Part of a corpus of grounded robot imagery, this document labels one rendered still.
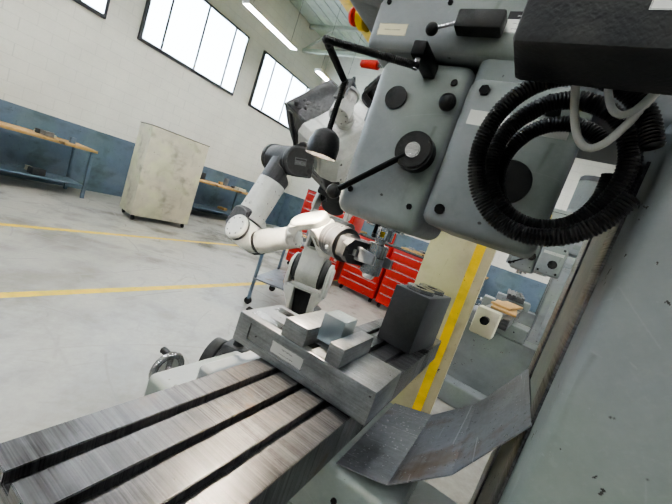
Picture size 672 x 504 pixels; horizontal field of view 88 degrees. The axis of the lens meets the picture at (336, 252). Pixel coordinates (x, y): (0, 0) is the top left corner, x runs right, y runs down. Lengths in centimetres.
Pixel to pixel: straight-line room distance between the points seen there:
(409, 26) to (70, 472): 82
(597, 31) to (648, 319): 30
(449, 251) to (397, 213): 184
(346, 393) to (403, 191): 39
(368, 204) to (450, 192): 16
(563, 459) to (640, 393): 11
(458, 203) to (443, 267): 188
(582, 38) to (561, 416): 40
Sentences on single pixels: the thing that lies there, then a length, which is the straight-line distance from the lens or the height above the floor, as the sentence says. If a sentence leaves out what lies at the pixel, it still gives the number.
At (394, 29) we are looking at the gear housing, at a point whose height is 166.
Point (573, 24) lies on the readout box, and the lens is 42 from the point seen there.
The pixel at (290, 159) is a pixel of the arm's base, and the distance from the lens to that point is 111.
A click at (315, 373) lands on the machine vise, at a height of 99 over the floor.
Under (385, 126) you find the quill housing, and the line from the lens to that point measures 72.
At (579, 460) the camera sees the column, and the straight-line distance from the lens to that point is 54.
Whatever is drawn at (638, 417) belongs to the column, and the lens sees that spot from 53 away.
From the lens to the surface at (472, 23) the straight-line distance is 69.
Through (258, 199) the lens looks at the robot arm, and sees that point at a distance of 109.
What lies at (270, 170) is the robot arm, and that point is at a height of 136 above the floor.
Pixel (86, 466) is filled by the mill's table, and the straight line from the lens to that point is 53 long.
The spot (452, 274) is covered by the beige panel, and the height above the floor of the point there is 114.
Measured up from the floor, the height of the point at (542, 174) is 146.
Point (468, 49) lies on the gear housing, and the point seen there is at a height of 164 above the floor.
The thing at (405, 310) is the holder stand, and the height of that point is 108.
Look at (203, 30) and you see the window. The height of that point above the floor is 405.
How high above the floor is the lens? 132
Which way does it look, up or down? 7 degrees down
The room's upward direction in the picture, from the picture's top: 19 degrees clockwise
